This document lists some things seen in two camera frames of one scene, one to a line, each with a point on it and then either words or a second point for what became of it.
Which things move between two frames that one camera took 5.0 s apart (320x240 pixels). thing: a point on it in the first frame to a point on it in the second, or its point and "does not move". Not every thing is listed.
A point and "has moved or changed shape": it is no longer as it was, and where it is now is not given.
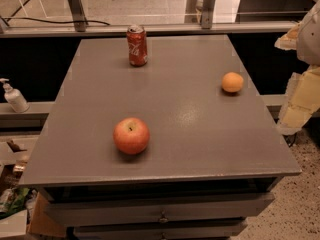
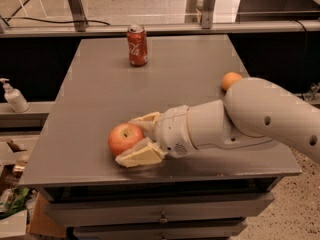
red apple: (131, 136) has moved or changed shape
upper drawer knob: (163, 219) does not move
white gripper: (310, 39) to (173, 130)
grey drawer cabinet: (159, 138) does not move
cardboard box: (44, 220) does not move
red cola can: (137, 45) does not move
